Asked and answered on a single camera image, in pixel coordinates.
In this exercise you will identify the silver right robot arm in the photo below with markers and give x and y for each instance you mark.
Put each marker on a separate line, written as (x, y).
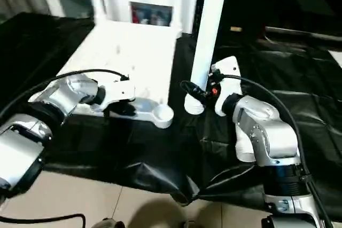
(267, 132)

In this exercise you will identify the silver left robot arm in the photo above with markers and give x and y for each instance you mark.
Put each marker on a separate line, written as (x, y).
(53, 97)

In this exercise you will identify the black rail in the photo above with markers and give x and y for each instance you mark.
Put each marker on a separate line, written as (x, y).
(302, 33)

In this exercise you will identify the white plastic table top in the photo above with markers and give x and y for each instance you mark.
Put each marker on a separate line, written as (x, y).
(120, 51)

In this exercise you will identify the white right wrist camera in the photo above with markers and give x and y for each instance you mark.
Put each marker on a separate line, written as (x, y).
(227, 78)

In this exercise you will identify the small tan block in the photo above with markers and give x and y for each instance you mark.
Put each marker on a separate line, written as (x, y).
(236, 29)

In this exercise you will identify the black mat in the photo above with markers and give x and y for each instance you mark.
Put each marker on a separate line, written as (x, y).
(294, 105)

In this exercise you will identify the white flat board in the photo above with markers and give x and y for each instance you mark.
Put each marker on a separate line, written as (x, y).
(337, 57)

